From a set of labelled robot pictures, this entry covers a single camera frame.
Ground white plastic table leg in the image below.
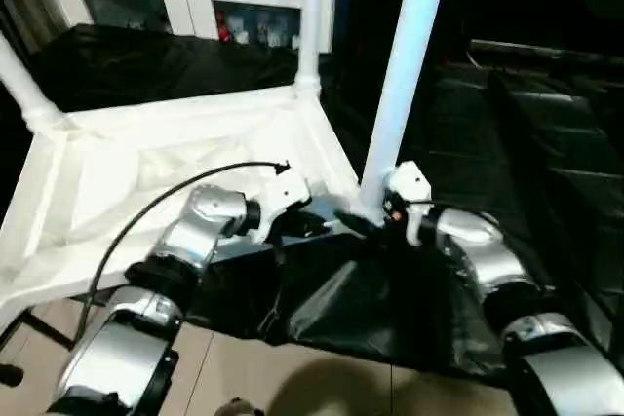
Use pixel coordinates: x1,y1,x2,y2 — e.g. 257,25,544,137
0,30,67,134
294,0,327,97
355,0,455,224

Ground black plastic mat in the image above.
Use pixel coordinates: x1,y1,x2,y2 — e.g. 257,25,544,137
0,24,624,383

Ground black robot left foot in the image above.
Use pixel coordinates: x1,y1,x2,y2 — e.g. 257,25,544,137
214,398,266,416

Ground black folding stand legs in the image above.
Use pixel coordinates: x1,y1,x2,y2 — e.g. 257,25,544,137
0,307,81,388

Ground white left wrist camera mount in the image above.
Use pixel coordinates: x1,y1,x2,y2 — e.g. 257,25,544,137
248,167,315,244

